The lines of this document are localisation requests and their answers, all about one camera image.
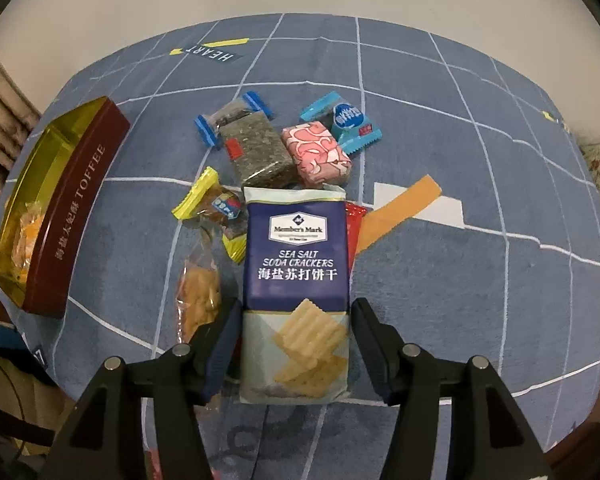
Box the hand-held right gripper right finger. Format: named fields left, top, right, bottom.
left=351, top=297, right=556, bottom=480

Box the beige ribbed panel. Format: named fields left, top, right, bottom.
left=0, top=42, right=41, bottom=161

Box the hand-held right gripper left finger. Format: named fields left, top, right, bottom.
left=40, top=297, right=244, bottom=480

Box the maroon and gold tin box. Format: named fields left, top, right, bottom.
left=0, top=97, right=132, bottom=318

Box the blue and white cracker packet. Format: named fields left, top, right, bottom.
left=237, top=184, right=353, bottom=405

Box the yellow snack packet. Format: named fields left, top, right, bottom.
left=172, top=166, right=248, bottom=265

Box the red snack packet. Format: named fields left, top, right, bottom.
left=345, top=201, right=367, bottom=266

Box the clear packet of yellow crackers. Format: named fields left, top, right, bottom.
left=176, top=227, right=223, bottom=343

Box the blue rug with white lines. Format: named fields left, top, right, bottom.
left=17, top=12, right=600, bottom=480

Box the pink patterned snack packet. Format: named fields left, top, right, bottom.
left=281, top=121, right=353, bottom=188

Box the orange snack packet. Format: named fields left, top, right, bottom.
left=10, top=202, right=46, bottom=286

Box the light blue candy packet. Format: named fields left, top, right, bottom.
left=300, top=91, right=383, bottom=156

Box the blue box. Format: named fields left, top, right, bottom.
left=0, top=317, right=31, bottom=361

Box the seaweed packet with blue ends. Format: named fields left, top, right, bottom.
left=194, top=91, right=301, bottom=190

